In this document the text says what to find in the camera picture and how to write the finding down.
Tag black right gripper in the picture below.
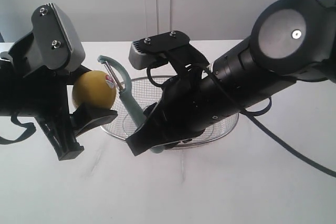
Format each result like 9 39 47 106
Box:
126 73 218 156

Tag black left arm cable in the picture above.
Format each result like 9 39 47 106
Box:
0 113 36 145

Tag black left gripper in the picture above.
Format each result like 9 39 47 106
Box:
6 32 118 161

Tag yellow lemon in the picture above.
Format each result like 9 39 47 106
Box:
72 70 117 109

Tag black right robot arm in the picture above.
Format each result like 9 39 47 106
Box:
126 0 335 156

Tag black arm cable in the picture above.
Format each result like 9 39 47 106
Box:
0 113 36 145
146 61 336 177

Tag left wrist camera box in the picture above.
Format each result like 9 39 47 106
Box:
29 3 85 72

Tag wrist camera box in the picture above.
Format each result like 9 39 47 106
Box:
29 3 85 72
129 30 209 73

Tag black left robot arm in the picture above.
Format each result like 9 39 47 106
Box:
1 46 118 161

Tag light blue vegetable peeler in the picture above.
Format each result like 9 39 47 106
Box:
98 55 155 142

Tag white cabinet doors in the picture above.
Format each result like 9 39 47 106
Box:
1 0 276 42

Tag oval wire mesh basket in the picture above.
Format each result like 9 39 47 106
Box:
101 77 239 150

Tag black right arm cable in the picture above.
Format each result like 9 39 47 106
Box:
146 61 336 177

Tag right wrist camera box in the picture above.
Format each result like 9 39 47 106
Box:
129 30 209 73

